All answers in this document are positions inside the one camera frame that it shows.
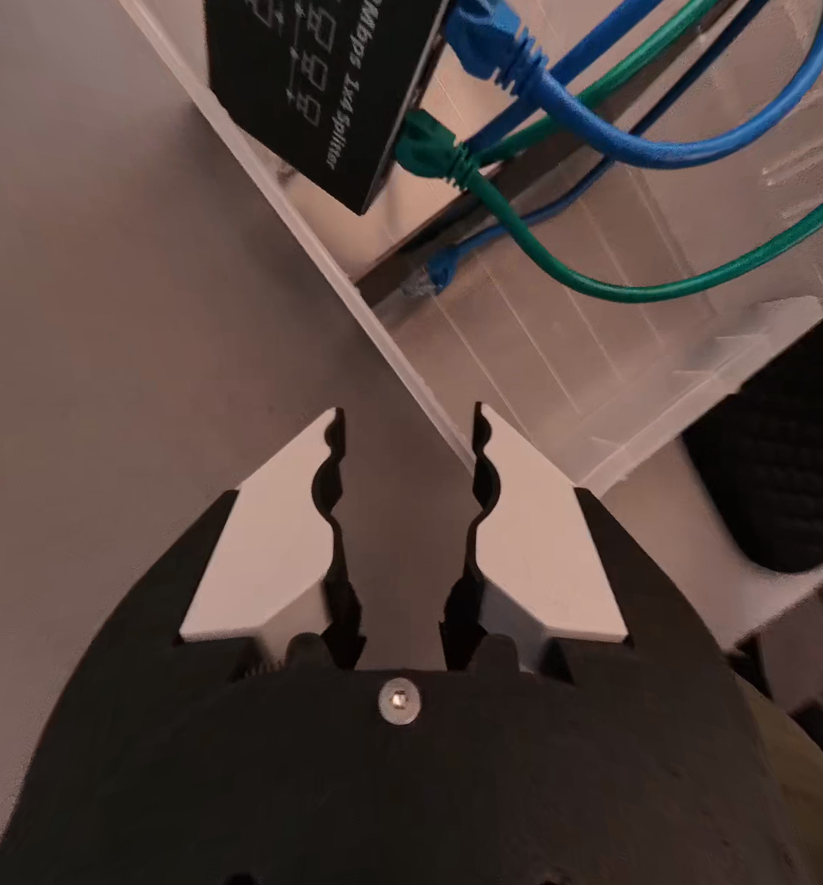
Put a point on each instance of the black ethernet splitter box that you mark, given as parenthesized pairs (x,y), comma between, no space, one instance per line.
(300,83)

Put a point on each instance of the person's olive clothing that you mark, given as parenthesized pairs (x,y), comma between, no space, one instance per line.
(812,795)

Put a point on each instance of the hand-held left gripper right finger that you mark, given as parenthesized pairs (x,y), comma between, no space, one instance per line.
(542,553)

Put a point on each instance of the clear plastic bin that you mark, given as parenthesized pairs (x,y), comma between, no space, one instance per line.
(591,359)

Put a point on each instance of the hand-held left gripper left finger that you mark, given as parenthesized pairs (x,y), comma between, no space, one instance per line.
(273,553)

